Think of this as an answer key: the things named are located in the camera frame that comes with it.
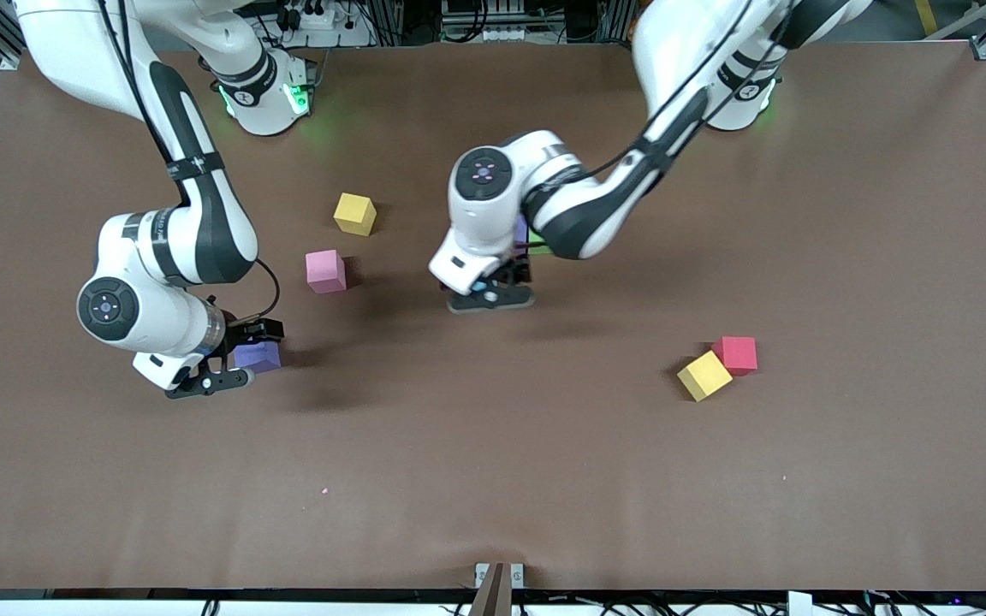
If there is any yellow foam cube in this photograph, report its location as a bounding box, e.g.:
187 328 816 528
676 350 734 403
333 192 377 237

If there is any pink foam cube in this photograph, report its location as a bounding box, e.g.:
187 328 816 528
305 249 347 295

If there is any brown table cover sheet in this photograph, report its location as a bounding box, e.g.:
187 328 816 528
0 38 986 593

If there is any red foam cube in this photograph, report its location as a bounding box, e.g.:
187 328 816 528
711 335 758 377

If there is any black electronics unit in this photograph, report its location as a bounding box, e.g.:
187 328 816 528
440 0 549 44

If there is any white power strip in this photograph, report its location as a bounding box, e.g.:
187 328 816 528
275 0 374 48

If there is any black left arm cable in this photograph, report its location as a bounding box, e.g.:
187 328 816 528
583 0 802 185

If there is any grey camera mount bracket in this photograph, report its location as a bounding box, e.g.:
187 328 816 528
474 561 526 616

